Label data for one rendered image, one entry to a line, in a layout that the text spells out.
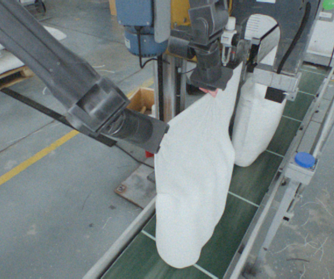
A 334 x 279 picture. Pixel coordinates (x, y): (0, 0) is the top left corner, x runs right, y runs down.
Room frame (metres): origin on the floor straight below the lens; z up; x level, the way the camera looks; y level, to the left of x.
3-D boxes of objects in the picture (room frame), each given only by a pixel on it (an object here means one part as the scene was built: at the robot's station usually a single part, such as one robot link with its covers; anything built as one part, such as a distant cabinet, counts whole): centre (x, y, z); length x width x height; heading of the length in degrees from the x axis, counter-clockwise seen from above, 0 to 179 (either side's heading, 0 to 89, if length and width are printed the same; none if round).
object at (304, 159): (0.63, -0.44, 0.84); 0.06 x 0.06 x 0.02
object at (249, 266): (0.63, -0.44, 0.01); 0.09 x 0.09 x 0.02; 56
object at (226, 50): (0.87, -0.19, 1.11); 0.03 x 0.03 x 0.06
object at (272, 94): (0.82, -0.39, 0.98); 0.09 x 0.05 x 0.05; 56
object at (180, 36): (0.64, -0.05, 1.24); 0.11 x 0.09 x 0.12; 54
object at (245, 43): (0.91, -0.26, 1.08); 0.03 x 0.01 x 0.13; 56
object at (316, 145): (1.19, -0.85, 0.54); 1.05 x 0.02 x 0.41; 146
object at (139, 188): (1.27, 0.08, 0.10); 0.50 x 0.42 x 0.20; 146
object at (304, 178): (0.63, -0.44, 0.81); 0.08 x 0.08 x 0.06; 56
